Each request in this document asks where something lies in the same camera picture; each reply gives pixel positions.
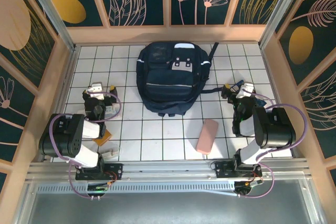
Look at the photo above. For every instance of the pink pencil case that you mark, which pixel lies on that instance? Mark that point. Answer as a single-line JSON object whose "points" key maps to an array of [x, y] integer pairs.
{"points": [[207, 136]]}

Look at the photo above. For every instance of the navy blue backpack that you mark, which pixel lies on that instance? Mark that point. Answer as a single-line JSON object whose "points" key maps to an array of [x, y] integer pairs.
{"points": [[168, 87]]}

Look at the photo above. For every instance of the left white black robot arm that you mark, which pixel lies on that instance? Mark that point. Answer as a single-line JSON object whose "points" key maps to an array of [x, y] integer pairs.
{"points": [[89, 129]]}

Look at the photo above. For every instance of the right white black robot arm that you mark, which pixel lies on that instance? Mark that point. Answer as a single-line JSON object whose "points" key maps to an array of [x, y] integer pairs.
{"points": [[275, 129]]}

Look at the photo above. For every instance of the right wiring connector board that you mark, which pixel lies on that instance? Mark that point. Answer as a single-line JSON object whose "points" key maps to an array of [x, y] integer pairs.
{"points": [[245, 186]]}

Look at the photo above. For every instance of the wiring connector board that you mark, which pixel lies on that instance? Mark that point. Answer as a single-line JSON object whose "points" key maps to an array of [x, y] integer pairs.
{"points": [[98, 188], [245, 186]]}

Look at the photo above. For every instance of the left wiring connector board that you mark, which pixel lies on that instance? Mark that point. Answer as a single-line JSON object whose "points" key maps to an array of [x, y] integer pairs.
{"points": [[98, 188]]}

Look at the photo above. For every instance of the grey metal sheet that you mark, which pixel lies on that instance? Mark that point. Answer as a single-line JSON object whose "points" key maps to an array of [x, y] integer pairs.
{"points": [[168, 208]]}

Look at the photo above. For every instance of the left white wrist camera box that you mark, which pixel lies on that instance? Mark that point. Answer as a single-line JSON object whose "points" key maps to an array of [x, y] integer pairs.
{"points": [[95, 90]]}

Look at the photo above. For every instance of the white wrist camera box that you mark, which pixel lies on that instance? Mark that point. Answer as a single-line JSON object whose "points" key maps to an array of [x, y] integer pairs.
{"points": [[245, 90], [95, 90]]}

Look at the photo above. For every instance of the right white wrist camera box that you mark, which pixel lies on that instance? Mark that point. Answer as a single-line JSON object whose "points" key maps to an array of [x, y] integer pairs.
{"points": [[245, 90]]}

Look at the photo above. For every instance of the aluminium side rail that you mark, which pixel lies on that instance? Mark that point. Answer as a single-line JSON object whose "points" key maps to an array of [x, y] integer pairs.
{"points": [[68, 77]]}

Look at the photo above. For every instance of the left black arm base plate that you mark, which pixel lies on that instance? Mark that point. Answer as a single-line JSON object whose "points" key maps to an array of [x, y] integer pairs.
{"points": [[115, 169]]}

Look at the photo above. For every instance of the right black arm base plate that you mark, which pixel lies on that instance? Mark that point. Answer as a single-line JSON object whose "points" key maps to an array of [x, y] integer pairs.
{"points": [[223, 171]]}

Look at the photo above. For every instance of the aluminium corner post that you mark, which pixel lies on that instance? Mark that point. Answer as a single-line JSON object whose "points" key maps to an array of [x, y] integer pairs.
{"points": [[51, 11], [282, 11]]}

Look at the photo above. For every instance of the aluminium mounting rail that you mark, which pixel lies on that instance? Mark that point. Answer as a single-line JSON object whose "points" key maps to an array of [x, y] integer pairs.
{"points": [[170, 171]]}

